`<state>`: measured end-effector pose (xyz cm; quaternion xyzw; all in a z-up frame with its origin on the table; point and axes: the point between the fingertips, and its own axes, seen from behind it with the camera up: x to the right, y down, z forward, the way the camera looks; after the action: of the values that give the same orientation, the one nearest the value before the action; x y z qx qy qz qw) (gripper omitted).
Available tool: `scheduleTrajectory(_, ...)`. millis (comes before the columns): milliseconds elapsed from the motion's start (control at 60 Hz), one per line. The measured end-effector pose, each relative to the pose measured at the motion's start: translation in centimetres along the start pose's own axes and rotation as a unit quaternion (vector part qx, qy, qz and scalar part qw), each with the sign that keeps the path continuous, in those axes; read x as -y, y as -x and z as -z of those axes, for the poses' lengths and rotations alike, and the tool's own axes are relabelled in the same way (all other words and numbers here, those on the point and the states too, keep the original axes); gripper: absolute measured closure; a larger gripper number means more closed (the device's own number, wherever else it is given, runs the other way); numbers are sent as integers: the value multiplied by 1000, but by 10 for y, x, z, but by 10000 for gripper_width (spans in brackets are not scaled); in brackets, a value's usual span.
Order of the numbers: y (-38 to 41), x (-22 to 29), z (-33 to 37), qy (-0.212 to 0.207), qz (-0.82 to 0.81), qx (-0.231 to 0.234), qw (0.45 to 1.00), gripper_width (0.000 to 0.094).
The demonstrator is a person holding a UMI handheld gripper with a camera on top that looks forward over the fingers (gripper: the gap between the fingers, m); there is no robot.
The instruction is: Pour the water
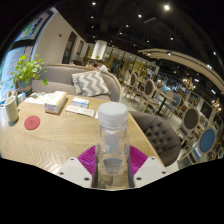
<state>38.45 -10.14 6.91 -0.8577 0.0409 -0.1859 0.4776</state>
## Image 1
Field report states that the small white and blue box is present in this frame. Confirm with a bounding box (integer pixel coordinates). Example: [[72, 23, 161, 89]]
[[71, 96, 90, 109]]

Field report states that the white paper cup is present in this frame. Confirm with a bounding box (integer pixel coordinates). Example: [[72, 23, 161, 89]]
[[3, 95, 20, 124]]

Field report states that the grey curved sofa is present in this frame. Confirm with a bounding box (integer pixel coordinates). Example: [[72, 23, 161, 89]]
[[31, 63, 124, 103]]

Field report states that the group of dining chairs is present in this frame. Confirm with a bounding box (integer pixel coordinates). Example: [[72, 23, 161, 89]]
[[123, 69, 224, 161]]

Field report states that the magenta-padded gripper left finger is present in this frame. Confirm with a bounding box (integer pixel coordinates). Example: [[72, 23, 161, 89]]
[[56, 145, 99, 190]]

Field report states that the colourful printed paper sheet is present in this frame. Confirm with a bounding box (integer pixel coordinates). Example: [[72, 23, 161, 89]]
[[23, 92, 54, 106]]

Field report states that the group of ceiling lights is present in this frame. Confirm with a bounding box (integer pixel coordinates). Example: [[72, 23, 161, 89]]
[[89, 1, 218, 71]]

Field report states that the white printed booklet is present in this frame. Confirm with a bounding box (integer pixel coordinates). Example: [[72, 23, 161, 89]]
[[65, 104, 96, 118]]

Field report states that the green potted plant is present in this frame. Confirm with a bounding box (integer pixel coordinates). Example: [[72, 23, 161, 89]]
[[10, 54, 49, 94]]

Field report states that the printed window sticker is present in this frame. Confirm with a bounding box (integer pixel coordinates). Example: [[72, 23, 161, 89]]
[[0, 46, 34, 98]]

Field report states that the white and wood tissue box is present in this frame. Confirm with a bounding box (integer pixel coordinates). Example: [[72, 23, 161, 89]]
[[43, 90, 68, 115]]

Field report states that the flat round red coaster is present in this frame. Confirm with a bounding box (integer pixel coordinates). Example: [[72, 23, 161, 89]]
[[23, 115, 41, 131]]

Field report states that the dark grey tufted armchair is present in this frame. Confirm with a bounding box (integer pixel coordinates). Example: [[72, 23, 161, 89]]
[[129, 110, 183, 168]]

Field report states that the clear white-capped water bottle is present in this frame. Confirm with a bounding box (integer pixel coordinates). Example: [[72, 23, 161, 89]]
[[94, 101, 131, 177]]

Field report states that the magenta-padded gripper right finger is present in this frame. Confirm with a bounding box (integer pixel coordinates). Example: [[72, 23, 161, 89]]
[[128, 145, 170, 190]]

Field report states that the person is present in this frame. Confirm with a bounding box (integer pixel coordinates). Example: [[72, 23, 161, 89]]
[[95, 59, 109, 74]]

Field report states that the grey chevron pillow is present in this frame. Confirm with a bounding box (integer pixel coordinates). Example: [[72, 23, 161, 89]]
[[71, 70, 111, 98]]

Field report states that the framed food poster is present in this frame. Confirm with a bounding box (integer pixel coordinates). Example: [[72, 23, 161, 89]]
[[14, 11, 54, 43]]

